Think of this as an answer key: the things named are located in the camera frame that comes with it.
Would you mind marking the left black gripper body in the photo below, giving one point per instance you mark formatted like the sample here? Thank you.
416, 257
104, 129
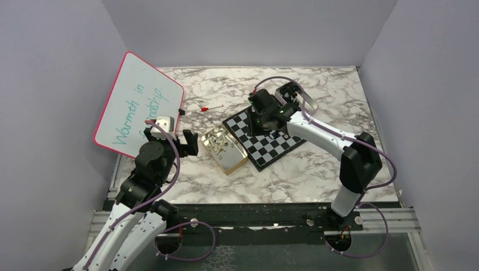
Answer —
169, 150

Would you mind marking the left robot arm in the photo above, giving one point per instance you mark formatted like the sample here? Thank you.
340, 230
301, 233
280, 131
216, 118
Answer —
139, 214

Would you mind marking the pile of black pieces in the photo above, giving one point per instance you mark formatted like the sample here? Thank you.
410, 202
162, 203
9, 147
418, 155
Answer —
289, 93

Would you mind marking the white board pink rim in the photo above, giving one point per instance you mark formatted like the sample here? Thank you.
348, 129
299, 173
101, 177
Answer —
140, 92

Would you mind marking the silver white tin tray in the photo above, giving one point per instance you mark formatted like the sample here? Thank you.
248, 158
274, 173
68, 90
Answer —
310, 105

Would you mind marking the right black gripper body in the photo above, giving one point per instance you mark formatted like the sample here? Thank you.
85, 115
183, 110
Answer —
257, 125

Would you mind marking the black metal base rail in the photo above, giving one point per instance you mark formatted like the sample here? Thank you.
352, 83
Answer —
277, 223

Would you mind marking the gold tin tray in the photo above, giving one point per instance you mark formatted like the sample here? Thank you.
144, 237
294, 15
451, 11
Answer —
225, 149

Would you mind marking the red capped white marker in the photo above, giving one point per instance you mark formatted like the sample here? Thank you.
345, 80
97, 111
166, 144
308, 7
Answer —
204, 109

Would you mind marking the black white chess board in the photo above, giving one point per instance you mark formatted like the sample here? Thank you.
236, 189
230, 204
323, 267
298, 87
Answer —
262, 150

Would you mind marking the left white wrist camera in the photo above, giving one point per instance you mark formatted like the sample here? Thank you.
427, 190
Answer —
167, 123

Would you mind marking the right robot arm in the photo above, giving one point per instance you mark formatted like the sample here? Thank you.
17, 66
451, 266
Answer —
357, 154

